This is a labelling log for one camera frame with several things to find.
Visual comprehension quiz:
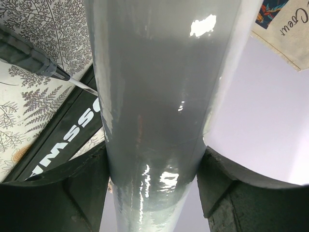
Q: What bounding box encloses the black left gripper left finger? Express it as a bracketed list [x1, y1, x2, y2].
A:
[0, 143, 109, 232]

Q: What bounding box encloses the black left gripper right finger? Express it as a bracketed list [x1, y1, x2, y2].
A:
[197, 147, 309, 232]

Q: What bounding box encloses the white shuttlecock tube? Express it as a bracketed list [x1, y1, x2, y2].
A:
[84, 0, 261, 232]

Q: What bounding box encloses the black Crossway racket bag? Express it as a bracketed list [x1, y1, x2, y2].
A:
[3, 89, 104, 182]

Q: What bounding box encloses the white racket near bag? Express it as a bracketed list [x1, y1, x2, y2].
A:
[0, 25, 98, 96]

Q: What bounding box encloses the floral patterned table mat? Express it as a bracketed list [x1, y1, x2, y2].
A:
[0, 0, 92, 181]

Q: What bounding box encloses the beige floral tote bag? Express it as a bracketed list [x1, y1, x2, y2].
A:
[252, 0, 309, 71]

